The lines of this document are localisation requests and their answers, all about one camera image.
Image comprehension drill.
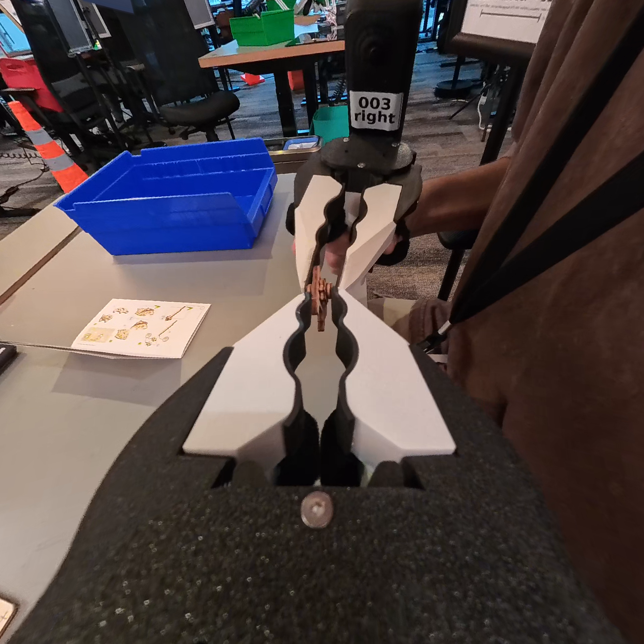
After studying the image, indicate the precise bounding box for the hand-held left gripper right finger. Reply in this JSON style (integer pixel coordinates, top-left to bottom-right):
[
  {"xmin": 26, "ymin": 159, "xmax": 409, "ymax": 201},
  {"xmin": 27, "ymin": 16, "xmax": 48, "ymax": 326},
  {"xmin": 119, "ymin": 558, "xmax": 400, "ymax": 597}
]
[{"xmin": 320, "ymin": 291, "xmax": 457, "ymax": 488}]

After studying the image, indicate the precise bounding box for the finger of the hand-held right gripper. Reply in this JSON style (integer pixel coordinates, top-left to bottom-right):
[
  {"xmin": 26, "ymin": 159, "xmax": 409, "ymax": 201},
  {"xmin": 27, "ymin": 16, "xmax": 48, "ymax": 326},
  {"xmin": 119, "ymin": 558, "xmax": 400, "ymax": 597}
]
[
  {"xmin": 336, "ymin": 181, "xmax": 404, "ymax": 305},
  {"xmin": 293, "ymin": 174, "xmax": 348, "ymax": 293}
]

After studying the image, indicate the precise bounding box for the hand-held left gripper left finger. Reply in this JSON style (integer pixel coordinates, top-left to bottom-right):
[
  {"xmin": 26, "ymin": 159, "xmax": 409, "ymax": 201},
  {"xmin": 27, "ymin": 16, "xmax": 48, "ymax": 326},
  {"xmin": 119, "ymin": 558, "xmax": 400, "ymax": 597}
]
[{"xmin": 182, "ymin": 294, "xmax": 321, "ymax": 487}]

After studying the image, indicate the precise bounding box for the small wooden puzzle assembly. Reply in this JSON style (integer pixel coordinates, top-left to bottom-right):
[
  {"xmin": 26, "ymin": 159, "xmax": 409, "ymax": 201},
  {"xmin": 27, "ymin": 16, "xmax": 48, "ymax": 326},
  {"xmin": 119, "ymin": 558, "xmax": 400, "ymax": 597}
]
[{"xmin": 304, "ymin": 267, "xmax": 334, "ymax": 333}]

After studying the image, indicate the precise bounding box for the person's right forearm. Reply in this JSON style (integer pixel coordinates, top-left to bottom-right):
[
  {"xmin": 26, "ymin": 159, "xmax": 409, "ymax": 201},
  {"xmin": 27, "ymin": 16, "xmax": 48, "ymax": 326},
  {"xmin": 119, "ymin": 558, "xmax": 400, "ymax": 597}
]
[{"xmin": 415, "ymin": 157, "xmax": 511, "ymax": 238}]

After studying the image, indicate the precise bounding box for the grey desk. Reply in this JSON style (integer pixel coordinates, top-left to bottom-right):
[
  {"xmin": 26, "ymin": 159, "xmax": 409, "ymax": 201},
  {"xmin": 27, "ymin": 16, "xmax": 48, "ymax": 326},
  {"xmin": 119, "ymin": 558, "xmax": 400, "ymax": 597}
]
[{"xmin": 0, "ymin": 173, "xmax": 370, "ymax": 640}]

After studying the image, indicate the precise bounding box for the person's right hand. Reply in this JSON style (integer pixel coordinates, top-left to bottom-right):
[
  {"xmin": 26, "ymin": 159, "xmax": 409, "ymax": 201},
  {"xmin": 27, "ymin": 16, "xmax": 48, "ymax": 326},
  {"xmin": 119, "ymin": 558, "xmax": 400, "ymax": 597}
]
[{"xmin": 323, "ymin": 232, "xmax": 352, "ymax": 278}]

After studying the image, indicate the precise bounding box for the small metal bin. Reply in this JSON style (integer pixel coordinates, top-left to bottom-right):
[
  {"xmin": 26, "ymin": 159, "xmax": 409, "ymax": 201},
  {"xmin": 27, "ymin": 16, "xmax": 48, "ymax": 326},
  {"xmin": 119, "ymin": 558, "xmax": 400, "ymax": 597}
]
[{"xmin": 265, "ymin": 135, "xmax": 323, "ymax": 163}]

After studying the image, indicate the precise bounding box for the black stool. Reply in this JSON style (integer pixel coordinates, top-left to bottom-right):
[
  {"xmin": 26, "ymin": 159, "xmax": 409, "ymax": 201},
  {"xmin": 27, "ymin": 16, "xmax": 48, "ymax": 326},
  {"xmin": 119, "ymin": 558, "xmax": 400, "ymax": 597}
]
[{"xmin": 437, "ymin": 229, "xmax": 481, "ymax": 302}]

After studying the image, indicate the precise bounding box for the green bag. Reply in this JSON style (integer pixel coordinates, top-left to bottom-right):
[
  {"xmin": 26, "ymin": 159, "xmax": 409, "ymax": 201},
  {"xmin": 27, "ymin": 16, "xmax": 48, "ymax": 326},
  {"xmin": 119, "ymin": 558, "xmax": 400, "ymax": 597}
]
[{"xmin": 311, "ymin": 105, "xmax": 351, "ymax": 146}]

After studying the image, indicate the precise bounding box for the person's leg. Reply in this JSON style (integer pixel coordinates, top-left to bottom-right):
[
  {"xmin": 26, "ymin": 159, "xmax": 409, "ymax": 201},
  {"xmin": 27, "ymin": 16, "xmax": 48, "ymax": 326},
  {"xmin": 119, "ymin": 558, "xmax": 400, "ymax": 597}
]
[{"xmin": 367, "ymin": 297, "xmax": 453, "ymax": 348}]

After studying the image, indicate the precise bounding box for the white instruction booklet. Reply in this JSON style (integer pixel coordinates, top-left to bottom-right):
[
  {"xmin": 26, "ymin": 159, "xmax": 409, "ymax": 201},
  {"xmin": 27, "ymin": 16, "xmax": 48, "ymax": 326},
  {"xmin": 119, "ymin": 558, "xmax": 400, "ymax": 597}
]
[{"xmin": 0, "ymin": 298, "xmax": 212, "ymax": 360}]

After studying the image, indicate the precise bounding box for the wooden table with black legs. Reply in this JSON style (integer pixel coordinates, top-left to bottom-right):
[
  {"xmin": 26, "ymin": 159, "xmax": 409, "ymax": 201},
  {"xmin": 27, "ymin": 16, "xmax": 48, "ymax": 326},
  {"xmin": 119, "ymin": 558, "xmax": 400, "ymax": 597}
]
[{"xmin": 198, "ymin": 39, "xmax": 348, "ymax": 139}]

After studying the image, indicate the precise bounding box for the green plastic bin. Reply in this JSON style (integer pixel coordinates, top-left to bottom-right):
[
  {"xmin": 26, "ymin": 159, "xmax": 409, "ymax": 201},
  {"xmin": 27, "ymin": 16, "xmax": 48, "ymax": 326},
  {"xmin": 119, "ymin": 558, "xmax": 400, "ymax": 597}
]
[{"xmin": 229, "ymin": 7, "xmax": 297, "ymax": 47}]

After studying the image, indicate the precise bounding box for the dark table with white sheet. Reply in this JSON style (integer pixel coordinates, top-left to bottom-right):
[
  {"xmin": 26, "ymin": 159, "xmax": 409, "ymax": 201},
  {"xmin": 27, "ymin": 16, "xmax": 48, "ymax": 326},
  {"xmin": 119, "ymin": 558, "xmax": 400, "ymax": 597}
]
[{"xmin": 443, "ymin": 0, "xmax": 551, "ymax": 164}]

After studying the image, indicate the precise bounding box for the blue plastic bin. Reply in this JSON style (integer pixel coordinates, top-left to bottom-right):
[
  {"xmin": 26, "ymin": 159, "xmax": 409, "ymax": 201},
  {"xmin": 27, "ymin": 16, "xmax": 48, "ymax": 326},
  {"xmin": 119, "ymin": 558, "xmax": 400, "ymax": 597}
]
[{"xmin": 54, "ymin": 137, "xmax": 278, "ymax": 256}]

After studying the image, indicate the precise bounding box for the black office chair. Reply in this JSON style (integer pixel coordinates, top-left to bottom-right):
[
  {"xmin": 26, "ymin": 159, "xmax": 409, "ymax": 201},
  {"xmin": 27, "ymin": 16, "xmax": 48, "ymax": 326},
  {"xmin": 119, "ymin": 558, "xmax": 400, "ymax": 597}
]
[{"xmin": 128, "ymin": 48, "xmax": 241, "ymax": 147}]

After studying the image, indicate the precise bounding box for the person's brown garment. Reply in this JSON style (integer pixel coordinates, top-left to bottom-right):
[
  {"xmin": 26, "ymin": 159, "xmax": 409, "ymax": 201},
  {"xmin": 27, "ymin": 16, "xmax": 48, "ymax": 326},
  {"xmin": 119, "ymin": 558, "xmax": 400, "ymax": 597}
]
[{"xmin": 448, "ymin": 0, "xmax": 644, "ymax": 644}]

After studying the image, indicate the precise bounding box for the orange traffic cone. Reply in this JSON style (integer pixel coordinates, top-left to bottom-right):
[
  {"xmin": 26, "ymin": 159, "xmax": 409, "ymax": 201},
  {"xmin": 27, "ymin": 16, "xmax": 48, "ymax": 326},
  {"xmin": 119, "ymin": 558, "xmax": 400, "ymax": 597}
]
[{"xmin": 9, "ymin": 101, "xmax": 90, "ymax": 194}]

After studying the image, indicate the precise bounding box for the grey monitor back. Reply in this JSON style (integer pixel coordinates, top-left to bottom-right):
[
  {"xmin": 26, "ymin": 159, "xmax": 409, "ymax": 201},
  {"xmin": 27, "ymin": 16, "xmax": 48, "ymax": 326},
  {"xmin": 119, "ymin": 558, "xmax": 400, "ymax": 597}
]
[{"xmin": 44, "ymin": 0, "xmax": 97, "ymax": 53}]

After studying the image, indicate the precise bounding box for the black lanyard with clip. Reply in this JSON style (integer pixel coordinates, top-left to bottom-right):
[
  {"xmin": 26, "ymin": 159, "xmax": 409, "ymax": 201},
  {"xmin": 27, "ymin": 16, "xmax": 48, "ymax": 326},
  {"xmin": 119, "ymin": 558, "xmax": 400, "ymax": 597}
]
[{"xmin": 417, "ymin": 15, "xmax": 644, "ymax": 354}]

